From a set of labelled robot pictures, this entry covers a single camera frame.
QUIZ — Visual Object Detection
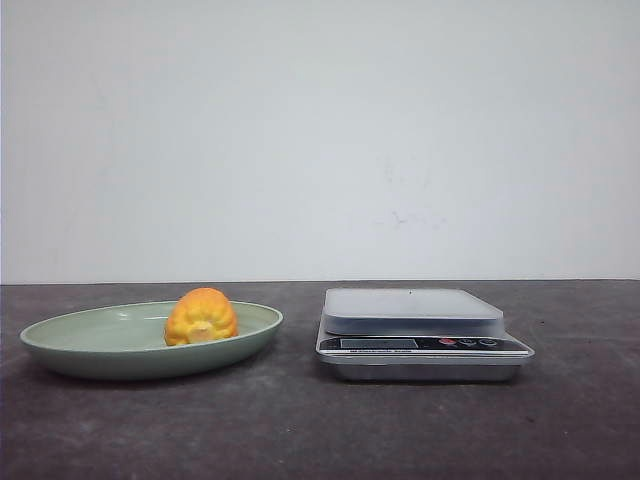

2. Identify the yellow corn cob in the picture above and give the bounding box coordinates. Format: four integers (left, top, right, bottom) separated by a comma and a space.
164, 287, 238, 346

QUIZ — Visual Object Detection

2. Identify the green oval plate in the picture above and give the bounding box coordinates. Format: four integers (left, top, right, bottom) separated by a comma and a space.
20, 301, 284, 381

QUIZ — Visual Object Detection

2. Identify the silver digital kitchen scale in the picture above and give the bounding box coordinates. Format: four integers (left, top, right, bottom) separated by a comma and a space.
316, 288, 535, 382

